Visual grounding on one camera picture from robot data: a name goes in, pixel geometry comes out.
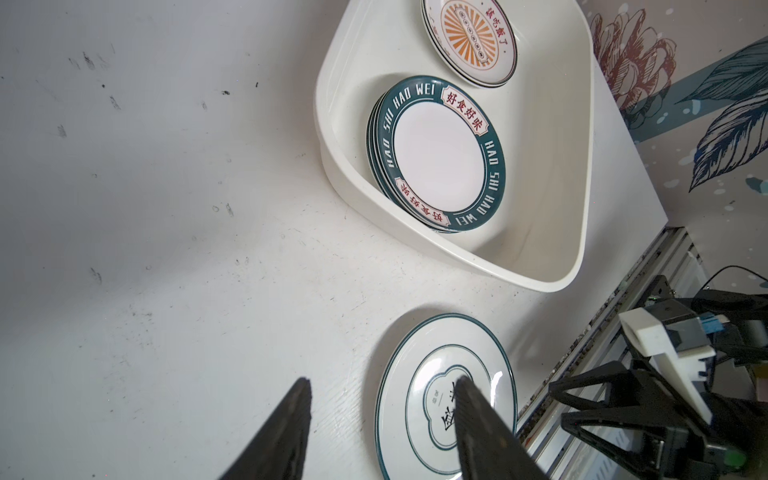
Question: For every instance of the white plastic bin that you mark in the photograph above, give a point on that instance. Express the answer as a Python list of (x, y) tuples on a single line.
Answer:
[(543, 116)]

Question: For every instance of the aluminium rail base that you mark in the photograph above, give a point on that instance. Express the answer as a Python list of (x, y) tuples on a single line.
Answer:
[(670, 265)]

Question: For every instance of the orange sunburst plate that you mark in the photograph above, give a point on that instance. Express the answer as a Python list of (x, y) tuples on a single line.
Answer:
[(474, 37)]

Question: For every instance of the black rim flower plate front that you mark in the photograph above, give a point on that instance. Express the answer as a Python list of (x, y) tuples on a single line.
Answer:
[(414, 417)]

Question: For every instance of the green rim plate front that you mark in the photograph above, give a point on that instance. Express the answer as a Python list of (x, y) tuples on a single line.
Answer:
[(434, 152)]

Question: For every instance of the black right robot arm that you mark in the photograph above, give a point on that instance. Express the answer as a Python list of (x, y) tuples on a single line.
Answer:
[(740, 420)]

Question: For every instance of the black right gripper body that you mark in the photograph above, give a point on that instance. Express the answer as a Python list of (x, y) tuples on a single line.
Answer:
[(634, 418)]

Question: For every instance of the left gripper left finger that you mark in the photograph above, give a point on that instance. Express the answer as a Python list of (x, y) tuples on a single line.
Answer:
[(278, 450)]

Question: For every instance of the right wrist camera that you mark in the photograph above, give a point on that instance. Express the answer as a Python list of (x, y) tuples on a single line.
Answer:
[(672, 337)]

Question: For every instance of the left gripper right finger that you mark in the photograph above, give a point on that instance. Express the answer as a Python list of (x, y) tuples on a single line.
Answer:
[(487, 448)]

